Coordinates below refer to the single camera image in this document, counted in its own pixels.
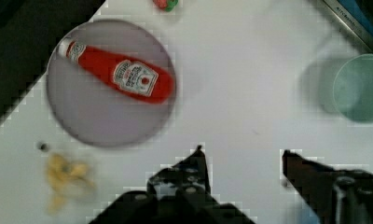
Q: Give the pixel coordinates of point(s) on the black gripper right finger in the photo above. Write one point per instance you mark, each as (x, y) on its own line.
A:
(336, 196)

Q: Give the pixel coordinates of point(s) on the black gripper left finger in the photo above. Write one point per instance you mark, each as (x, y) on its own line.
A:
(180, 194)

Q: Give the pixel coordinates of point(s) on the peeled banana toy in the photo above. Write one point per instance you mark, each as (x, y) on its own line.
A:
(68, 180)

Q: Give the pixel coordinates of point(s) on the green cup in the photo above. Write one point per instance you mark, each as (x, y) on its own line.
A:
(341, 86)

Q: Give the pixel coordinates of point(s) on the red ketchup bottle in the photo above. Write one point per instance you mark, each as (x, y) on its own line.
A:
(130, 76)

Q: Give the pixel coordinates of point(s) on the grey round plate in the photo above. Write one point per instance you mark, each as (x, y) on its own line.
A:
(92, 112)

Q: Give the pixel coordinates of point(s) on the dark red strawberry toy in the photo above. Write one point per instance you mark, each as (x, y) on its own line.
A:
(165, 5)

